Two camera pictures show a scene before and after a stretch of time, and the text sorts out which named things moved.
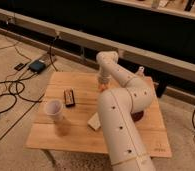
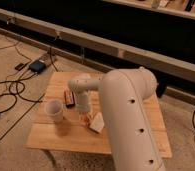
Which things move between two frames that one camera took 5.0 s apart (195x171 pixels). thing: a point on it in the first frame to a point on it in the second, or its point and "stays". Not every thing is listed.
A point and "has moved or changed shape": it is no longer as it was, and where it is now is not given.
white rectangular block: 94,122 stays
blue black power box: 37,66 stays
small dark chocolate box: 69,97 stays
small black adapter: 19,66 stays
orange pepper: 102,87 has moved or changed shape
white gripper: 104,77 to 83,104
